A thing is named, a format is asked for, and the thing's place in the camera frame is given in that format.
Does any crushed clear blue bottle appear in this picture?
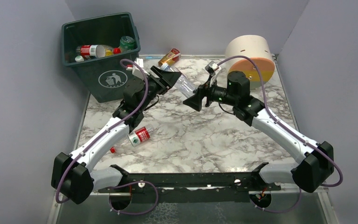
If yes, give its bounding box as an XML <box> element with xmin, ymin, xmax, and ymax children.
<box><xmin>160</xmin><ymin>63</ymin><xmax>196</xmax><ymax>98</ymax></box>

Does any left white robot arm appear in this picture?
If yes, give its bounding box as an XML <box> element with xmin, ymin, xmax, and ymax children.
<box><xmin>51</xmin><ymin>66</ymin><xmax>181</xmax><ymax>204</ymax></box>

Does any clear bottle red cap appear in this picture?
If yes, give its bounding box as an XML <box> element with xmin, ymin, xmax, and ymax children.
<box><xmin>76</xmin><ymin>44</ymin><xmax>122</xmax><ymax>59</ymax></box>

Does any clear bottle red green label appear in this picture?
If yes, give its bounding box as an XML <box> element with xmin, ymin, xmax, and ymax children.
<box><xmin>110</xmin><ymin>124</ymin><xmax>155</xmax><ymax>154</ymax></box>

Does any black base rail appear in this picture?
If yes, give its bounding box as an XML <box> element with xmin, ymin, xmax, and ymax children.
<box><xmin>98</xmin><ymin>172</ymin><xmax>281</xmax><ymax>203</ymax></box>

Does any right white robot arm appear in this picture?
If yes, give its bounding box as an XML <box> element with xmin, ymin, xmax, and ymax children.
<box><xmin>183</xmin><ymin>71</ymin><xmax>334</xmax><ymax>193</ymax></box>

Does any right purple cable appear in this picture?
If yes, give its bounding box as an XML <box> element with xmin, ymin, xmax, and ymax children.
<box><xmin>216</xmin><ymin>56</ymin><xmax>344</xmax><ymax>215</ymax></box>

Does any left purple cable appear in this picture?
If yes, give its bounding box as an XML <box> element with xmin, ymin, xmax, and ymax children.
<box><xmin>55</xmin><ymin>58</ymin><xmax>159</xmax><ymax>217</ymax></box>

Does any purple cable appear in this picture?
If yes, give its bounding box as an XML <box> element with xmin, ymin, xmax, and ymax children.
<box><xmin>216</xmin><ymin>56</ymin><xmax>344</xmax><ymax>215</ymax></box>
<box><xmin>55</xmin><ymin>58</ymin><xmax>159</xmax><ymax>217</ymax></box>

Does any clear bottle light blue label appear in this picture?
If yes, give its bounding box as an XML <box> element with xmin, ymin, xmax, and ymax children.
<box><xmin>75</xmin><ymin>55</ymin><xmax>84</xmax><ymax>62</ymax></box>

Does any green tinted plastic bottle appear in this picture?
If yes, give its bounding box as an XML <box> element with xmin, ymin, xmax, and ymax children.
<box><xmin>118</xmin><ymin>35</ymin><xmax>136</xmax><ymax>52</ymax></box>

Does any cream cylindrical drum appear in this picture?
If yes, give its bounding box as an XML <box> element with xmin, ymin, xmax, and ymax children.
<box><xmin>225</xmin><ymin>35</ymin><xmax>275</xmax><ymax>89</ymax></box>

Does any dark green trash bin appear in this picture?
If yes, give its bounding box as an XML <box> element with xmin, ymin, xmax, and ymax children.
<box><xmin>61</xmin><ymin>12</ymin><xmax>141</xmax><ymax>103</ymax></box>

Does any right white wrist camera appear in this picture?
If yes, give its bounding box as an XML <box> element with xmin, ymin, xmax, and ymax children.
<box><xmin>205</xmin><ymin>61</ymin><xmax>222</xmax><ymax>85</ymax></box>

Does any amber red-label bottle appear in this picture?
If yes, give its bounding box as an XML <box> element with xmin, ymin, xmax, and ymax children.
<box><xmin>158</xmin><ymin>48</ymin><xmax>181</xmax><ymax>66</ymax></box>

